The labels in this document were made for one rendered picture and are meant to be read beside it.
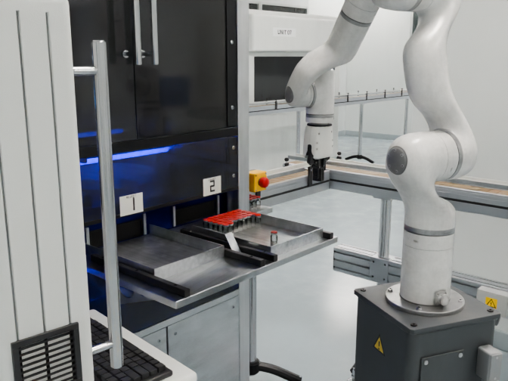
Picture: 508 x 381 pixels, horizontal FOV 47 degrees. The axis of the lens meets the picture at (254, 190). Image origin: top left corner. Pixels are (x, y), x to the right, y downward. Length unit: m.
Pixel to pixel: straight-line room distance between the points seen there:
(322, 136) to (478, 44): 1.49
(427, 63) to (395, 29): 9.28
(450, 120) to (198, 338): 1.18
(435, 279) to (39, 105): 0.96
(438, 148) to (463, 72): 1.76
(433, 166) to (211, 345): 1.17
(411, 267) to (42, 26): 0.97
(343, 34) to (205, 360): 1.25
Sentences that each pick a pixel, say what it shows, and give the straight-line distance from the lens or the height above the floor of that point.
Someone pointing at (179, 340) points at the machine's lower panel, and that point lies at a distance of 2.09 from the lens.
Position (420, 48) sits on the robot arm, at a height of 1.47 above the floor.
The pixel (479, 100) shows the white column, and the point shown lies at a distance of 3.09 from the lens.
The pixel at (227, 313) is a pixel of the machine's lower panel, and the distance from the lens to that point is 2.23.
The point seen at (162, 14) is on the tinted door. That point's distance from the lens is 1.86.
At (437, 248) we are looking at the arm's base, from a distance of 1.44.
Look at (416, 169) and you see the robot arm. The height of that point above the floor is 1.21.
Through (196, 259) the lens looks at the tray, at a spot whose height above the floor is 0.90.
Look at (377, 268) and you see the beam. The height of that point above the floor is 0.50.
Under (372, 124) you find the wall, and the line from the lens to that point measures 10.93.
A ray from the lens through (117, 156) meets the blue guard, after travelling 1.75.
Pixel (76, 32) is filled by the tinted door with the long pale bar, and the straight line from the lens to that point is 1.68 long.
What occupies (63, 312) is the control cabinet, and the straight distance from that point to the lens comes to 1.07.
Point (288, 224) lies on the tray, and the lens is 1.99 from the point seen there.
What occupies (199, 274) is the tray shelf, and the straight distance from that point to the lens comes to 1.61.
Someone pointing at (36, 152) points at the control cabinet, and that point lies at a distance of 0.98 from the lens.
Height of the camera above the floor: 1.45
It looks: 13 degrees down
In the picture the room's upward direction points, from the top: straight up
